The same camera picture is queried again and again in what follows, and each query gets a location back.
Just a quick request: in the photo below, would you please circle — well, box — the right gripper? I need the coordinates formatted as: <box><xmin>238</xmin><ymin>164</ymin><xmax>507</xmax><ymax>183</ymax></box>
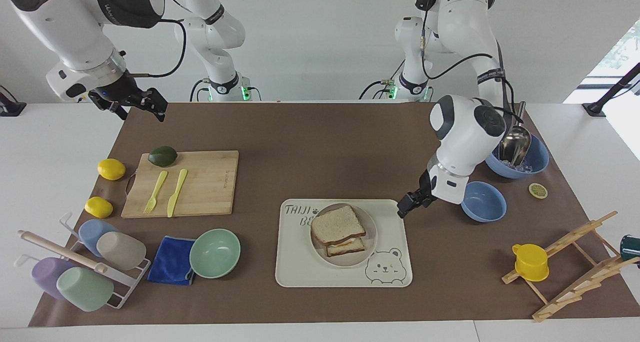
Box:
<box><xmin>89</xmin><ymin>73</ymin><xmax>168</xmax><ymax>122</ymax></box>

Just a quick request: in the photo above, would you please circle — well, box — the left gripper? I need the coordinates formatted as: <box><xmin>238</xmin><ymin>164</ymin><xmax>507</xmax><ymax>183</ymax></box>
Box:
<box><xmin>397</xmin><ymin>169</ymin><xmax>436</xmax><ymax>219</ymax></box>

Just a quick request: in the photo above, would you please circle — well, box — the beige round plate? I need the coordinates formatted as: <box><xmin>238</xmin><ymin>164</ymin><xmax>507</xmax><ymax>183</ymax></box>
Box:
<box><xmin>309</xmin><ymin>203</ymin><xmax>379</xmax><ymax>269</ymax></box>

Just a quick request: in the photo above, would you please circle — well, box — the dark green avocado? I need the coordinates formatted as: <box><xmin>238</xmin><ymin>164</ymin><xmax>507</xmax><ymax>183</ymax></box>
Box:
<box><xmin>148</xmin><ymin>146</ymin><xmax>179</xmax><ymax>167</ymax></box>

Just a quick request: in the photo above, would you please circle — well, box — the yellow lemon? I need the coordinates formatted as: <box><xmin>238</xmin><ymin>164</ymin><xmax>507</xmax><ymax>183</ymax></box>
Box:
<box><xmin>84</xmin><ymin>197</ymin><xmax>114</xmax><ymax>219</ymax></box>
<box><xmin>97</xmin><ymin>158</ymin><xmax>127</xmax><ymax>181</ymax></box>

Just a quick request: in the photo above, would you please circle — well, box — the small blue bowl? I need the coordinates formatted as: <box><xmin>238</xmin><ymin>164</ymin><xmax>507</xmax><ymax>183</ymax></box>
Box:
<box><xmin>460</xmin><ymin>181</ymin><xmax>508</xmax><ymax>223</ymax></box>

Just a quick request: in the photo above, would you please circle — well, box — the large bread slice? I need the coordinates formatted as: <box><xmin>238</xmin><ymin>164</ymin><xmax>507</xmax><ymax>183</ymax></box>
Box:
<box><xmin>310</xmin><ymin>205</ymin><xmax>367</xmax><ymax>247</ymax></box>

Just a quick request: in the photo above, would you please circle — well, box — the small bread slice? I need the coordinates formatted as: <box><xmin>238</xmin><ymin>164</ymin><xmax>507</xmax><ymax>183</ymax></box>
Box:
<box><xmin>325</xmin><ymin>236</ymin><xmax>367</xmax><ymax>258</ymax></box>

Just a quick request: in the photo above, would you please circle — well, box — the yellow plastic fork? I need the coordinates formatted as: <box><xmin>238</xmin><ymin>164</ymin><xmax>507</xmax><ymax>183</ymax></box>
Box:
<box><xmin>143</xmin><ymin>170</ymin><xmax>169</xmax><ymax>215</ymax></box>

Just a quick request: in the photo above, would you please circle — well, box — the yellow plastic knife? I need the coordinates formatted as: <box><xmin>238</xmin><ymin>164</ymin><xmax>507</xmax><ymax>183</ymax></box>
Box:
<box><xmin>167</xmin><ymin>169</ymin><xmax>189</xmax><ymax>218</ymax></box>

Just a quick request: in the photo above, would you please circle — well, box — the wooden cutting board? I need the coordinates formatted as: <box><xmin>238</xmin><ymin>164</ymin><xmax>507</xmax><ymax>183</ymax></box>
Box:
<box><xmin>121</xmin><ymin>150</ymin><xmax>240</xmax><ymax>219</ymax></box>

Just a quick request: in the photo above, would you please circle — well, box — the metal scoop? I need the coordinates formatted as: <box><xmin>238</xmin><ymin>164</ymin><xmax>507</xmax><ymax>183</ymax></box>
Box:
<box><xmin>498</xmin><ymin>101</ymin><xmax>532</xmax><ymax>168</ymax></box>

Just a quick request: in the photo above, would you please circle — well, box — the cream tray with bear print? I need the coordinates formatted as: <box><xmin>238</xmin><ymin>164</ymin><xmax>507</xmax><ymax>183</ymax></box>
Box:
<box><xmin>274</xmin><ymin>198</ymin><xmax>414</xmax><ymax>288</ymax></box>

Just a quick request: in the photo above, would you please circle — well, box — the black stand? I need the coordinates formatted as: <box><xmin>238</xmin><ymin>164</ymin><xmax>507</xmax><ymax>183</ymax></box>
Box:
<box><xmin>582</xmin><ymin>62</ymin><xmax>640</xmax><ymax>118</ymax></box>
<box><xmin>0</xmin><ymin>85</ymin><xmax>27</xmax><ymax>117</ymax></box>

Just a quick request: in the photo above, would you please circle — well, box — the light blue cup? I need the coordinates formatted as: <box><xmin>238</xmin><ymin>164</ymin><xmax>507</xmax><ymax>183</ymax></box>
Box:
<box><xmin>78</xmin><ymin>219</ymin><xmax>121</xmax><ymax>257</ymax></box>

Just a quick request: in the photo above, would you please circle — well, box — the large blue bowl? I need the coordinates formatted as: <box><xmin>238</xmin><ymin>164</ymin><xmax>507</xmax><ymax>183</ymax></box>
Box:
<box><xmin>484</xmin><ymin>134</ymin><xmax>550</xmax><ymax>179</ymax></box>

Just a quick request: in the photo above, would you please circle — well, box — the beige cup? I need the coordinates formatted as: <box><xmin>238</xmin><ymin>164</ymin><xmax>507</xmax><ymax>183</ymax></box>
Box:
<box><xmin>96</xmin><ymin>231</ymin><xmax>147</xmax><ymax>271</ymax></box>

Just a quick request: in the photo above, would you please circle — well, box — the blue cloth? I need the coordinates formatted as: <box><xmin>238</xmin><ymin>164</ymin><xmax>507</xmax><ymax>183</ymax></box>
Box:
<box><xmin>146</xmin><ymin>235</ymin><xmax>197</xmax><ymax>286</ymax></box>

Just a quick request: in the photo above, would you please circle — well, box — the light green bowl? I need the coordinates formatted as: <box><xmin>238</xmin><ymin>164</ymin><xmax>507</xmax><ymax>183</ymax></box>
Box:
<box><xmin>189</xmin><ymin>228</ymin><xmax>242</xmax><ymax>279</ymax></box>

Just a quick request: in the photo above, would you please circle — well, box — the wooden dish rack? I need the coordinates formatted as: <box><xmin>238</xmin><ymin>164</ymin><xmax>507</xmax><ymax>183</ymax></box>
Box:
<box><xmin>501</xmin><ymin>210</ymin><xmax>640</xmax><ymax>323</ymax></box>

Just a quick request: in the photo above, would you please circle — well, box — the light green cup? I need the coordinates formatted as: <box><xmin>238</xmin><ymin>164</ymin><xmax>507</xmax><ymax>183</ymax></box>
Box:
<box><xmin>56</xmin><ymin>266</ymin><xmax>115</xmax><ymax>312</ymax></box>

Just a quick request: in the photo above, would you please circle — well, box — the purple cup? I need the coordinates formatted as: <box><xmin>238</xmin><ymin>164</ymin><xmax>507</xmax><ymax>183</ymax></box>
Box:
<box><xmin>31</xmin><ymin>257</ymin><xmax>77</xmax><ymax>300</ymax></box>

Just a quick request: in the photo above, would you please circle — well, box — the dark green cup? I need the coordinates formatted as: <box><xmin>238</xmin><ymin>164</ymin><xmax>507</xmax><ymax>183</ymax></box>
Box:
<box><xmin>620</xmin><ymin>234</ymin><xmax>640</xmax><ymax>263</ymax></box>

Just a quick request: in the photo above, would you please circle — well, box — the yellow cup with handle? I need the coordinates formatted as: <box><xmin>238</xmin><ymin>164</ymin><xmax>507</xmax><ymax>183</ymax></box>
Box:
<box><xmin>511</xmin><ymin>243</ymin><xmax>550</xmax><ymax>282</ymax></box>

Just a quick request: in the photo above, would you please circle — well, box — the white wire cup rack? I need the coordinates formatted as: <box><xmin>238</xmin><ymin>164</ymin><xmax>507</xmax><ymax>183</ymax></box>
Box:
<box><xmin>14</xmin><ymin>212</ymin><xmax>152</xmax><ymax>310</ymax></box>

